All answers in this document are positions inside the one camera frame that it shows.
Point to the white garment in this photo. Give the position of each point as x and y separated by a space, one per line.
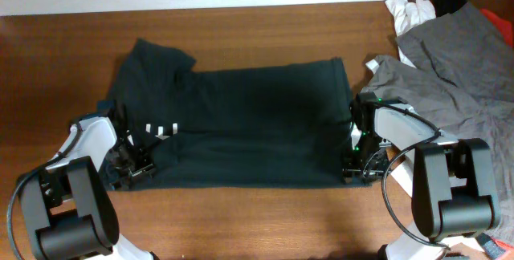
408 14

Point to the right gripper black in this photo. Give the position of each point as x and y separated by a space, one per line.
373 172

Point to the grey t-shirt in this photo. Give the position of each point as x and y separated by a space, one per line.
461 80

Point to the black garment at corner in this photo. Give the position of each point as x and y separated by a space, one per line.
443 7

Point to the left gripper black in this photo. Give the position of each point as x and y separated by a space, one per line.
147 165

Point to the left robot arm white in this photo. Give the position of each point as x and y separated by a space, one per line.
66 209

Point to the dark green Nike t-shirt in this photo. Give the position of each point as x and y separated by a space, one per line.
264 127

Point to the red garment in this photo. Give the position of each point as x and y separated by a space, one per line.
502 25

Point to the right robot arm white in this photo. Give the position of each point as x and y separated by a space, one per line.
453 184

